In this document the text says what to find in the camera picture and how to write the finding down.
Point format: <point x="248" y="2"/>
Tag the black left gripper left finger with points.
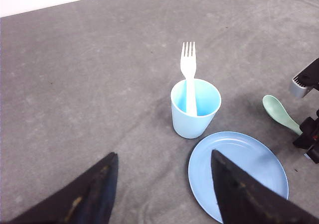
<point x="89" y="199"/>

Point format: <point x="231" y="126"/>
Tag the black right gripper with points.
<point x="309" y="139"/>

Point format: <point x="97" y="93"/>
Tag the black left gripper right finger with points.
<point x="244" y="200"/>

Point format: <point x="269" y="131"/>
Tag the mint green plastic spoon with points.
<point x="278" y="113"/>

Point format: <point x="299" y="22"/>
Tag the light blue plastic cup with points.
<point x="208" y="102"/>

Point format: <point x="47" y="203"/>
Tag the white plastic fork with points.
<point x="188" y="68"/>

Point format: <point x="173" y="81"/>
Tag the blue plastic plate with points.
<point x="248" y="153"/>

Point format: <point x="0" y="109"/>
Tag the grey table mat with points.
<point x="84" y="79"/>

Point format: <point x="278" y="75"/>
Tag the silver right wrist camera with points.
<point x="306" y="80"/>

